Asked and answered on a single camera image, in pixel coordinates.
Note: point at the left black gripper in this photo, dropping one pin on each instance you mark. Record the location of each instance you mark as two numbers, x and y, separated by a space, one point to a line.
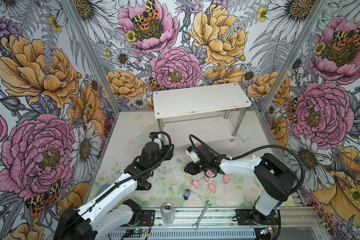
167 151

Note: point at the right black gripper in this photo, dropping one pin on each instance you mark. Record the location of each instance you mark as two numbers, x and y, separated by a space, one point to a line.
192 168

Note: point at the black purple kuromi toy front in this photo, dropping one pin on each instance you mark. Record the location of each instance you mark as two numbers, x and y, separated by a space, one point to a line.
186 194

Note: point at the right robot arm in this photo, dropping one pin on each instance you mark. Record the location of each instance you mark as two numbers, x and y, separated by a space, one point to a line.
275 177

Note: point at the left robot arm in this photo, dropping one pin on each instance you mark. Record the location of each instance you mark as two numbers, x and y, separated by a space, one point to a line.
110 209

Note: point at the white two-tier shelf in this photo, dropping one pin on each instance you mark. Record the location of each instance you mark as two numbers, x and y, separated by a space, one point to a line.
211 113

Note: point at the pink pig toy upper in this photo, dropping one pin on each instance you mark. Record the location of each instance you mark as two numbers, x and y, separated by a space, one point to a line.
208 175

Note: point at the pink pig toy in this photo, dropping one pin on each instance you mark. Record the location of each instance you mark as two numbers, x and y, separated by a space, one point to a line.
196 184
212 188
208 175
226 179

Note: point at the pink pig toy right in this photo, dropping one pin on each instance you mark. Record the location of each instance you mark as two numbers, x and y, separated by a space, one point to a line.
226 179

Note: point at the pink pig toy left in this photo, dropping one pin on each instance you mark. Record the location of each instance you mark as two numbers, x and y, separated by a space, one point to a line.
196 184

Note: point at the pink pig toy lower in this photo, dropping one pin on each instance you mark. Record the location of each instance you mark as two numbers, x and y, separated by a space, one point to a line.
212 188

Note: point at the silver wrench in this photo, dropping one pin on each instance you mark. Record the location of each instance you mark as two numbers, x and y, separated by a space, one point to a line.
196 224

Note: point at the silver drink can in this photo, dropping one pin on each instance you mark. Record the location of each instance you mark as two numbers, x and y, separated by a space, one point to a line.
167 213

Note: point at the green circuit board left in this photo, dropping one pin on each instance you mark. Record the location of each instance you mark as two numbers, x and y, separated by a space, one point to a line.
136 233

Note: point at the green circuit board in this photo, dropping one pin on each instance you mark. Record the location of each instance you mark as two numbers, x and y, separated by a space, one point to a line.
266 231
136 233

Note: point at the green circuit board right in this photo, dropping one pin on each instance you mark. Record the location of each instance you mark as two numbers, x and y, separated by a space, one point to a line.
266 231

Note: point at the aluminium front rail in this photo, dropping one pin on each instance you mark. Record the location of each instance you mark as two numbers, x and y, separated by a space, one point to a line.
290 217

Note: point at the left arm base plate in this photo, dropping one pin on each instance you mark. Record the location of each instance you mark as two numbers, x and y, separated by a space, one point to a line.
143 218

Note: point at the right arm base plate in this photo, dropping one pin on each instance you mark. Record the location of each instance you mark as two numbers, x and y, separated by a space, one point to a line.
244 217

